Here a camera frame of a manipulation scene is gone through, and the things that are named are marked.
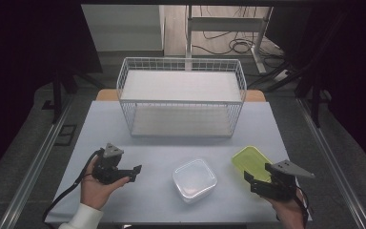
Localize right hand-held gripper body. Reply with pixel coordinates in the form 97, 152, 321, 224
254, 159, 315, 202

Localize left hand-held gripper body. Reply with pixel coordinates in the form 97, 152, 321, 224
91, 142, 132, 186

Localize yellow-green container lid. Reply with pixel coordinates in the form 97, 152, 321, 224
231, 145, 275, 184

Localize white plastic food container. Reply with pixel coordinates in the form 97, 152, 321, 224
172, 157, 218, 204

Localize person's left hand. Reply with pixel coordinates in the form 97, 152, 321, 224
80, 157, 131, 211

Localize person's right hand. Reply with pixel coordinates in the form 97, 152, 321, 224
266, 190, 307, 229

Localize black metal stand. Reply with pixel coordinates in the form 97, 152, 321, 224
42, 68, 107, 125
247, 12, 335, 129

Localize white power strip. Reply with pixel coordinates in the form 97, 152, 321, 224
272, 69, 292, 82

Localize dark curtain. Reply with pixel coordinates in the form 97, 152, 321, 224
265, 0, 366, 179
0, 0, 103, 185

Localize white cabinet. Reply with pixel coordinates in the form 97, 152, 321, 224
81, 4, 166, 52

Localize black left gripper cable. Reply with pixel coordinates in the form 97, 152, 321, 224
42, 149, 103, 225

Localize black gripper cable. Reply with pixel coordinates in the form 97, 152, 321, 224
42, 149, 103, 225
294, 186, 311, 228

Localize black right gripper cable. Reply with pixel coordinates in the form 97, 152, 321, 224
294, 186, 311, 228

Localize black floor bracket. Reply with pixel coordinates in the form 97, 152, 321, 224
54, 124, 77, 147

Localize metal floor rail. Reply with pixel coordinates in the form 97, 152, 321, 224
295, 97, 366, 229
0, 94, 74, 229

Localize white wire shelf rack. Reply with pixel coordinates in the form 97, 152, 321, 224
116, 56, 248, 138

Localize black floor cables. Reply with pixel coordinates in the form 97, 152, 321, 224
192, 5, 288, 70

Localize white metal desk frame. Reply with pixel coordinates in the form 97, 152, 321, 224
185, 4, 275, 74

